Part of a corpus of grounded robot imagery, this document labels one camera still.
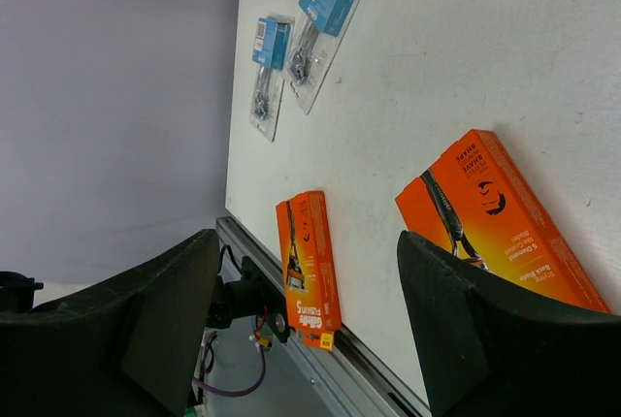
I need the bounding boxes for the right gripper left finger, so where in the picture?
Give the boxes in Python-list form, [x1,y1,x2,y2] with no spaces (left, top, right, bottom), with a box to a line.
[1,229,218,416]

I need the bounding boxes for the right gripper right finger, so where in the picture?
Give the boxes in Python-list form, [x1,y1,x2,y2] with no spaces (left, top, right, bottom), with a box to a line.
[397,231,620,416]

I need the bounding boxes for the orange Fusion box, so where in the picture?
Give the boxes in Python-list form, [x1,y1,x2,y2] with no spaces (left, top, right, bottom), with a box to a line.
[276,190,343,347]
[396,129,609,313]

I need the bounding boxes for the blue razor blister left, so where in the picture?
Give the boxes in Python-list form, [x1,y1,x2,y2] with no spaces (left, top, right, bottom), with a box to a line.
[249,14,295,143]

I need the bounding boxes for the blue razor blister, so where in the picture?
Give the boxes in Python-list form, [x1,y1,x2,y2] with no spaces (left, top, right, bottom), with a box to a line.
[249,14,295,143]
[285,0,360,114]

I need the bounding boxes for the blue razor blister middle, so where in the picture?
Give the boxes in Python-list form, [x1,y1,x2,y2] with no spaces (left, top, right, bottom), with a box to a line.
[285,0,360,114]

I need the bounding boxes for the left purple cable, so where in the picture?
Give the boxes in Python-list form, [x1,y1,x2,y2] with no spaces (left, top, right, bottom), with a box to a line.
[191,329,268,398]

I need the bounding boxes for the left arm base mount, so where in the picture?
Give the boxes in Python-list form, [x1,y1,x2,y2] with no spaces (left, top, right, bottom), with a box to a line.
[206,256,291,343]

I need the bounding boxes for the aluminium frame rail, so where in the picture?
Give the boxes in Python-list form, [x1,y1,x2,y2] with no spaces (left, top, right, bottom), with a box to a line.
[215,215,433,417]

